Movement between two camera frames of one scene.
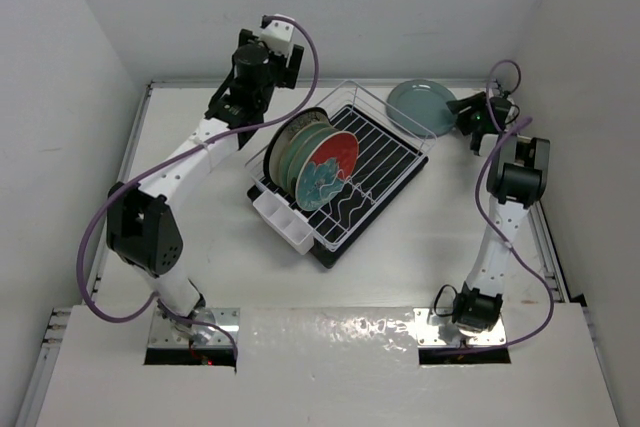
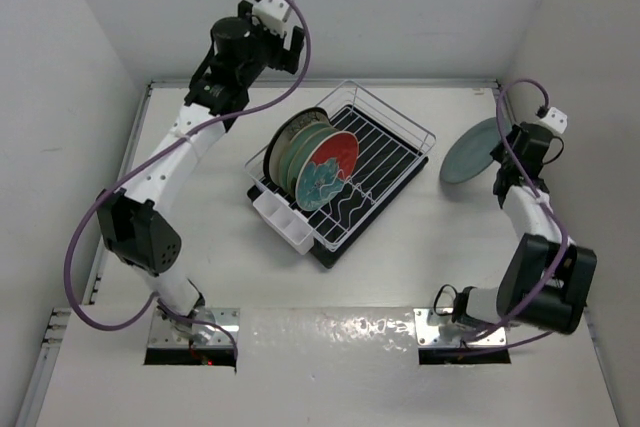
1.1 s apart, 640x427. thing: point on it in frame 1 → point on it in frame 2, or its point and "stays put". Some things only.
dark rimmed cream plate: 268,147 stays put
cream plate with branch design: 279,149 stays put
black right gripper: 465,108 → 514,132
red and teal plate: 325,169 stays put
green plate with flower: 298,155 stays put
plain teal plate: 420,107 → 470,154
